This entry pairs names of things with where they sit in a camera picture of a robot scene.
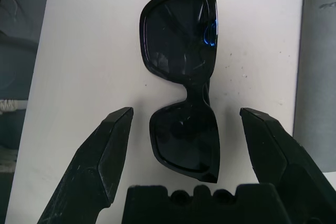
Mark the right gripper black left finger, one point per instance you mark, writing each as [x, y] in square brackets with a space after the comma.
[92, 166]

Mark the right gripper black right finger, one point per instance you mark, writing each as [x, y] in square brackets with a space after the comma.
[283, 161]

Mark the black sunglasses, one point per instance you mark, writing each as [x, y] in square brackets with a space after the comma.
[178, 37]

